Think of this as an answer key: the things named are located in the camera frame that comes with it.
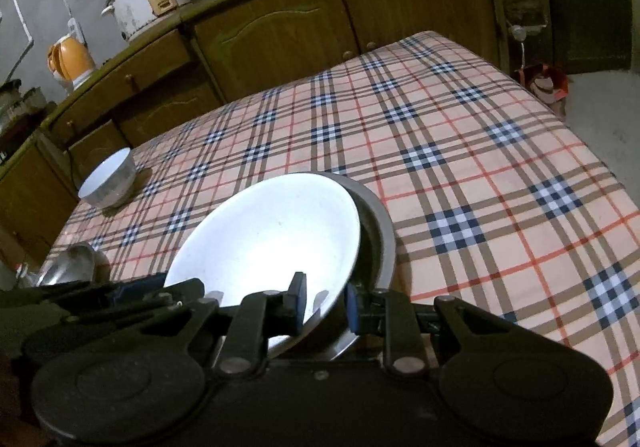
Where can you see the small steel pot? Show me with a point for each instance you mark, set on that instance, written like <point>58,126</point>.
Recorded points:
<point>34,99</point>

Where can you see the small white bowl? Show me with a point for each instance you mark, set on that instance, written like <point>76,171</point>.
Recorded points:
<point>107,182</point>

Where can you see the plaid tablecloth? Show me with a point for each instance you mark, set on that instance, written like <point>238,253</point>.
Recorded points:
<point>450,177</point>

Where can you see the steel bowl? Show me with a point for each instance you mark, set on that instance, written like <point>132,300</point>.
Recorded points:
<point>377,247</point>

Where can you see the red plastic bag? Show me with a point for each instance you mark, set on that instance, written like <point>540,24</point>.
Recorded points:
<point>545,84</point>

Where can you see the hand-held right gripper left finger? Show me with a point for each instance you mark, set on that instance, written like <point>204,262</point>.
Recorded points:
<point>298,299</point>

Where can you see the orange electric kettle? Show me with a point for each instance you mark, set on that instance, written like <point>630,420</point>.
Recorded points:
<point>72,59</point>

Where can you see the white wall pipe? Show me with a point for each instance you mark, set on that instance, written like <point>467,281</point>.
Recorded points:
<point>20,22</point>

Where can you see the steel steamer pot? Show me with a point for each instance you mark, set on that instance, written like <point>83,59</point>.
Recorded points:
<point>10,104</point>

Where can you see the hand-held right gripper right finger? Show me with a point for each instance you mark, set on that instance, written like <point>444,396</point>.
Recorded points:
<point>353,309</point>

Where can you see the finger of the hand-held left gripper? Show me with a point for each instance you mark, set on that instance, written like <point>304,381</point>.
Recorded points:
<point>137,289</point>

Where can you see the brown wooden cabinet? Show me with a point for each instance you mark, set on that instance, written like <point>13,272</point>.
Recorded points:
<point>280,37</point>

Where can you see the white power strip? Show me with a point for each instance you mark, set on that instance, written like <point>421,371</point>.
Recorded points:
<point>75,31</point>

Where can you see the large steel plate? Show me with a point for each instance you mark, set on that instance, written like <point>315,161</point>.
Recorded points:
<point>67,267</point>

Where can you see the white plastic valve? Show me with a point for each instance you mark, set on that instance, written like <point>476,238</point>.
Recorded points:
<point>515,32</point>

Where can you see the white rice cooker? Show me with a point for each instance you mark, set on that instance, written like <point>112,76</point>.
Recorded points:
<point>145,2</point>

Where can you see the dark green door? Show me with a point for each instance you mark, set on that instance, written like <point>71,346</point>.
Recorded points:
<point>590,2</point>

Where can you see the wide white bowl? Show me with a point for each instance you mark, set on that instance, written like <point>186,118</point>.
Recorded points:
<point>265,242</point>

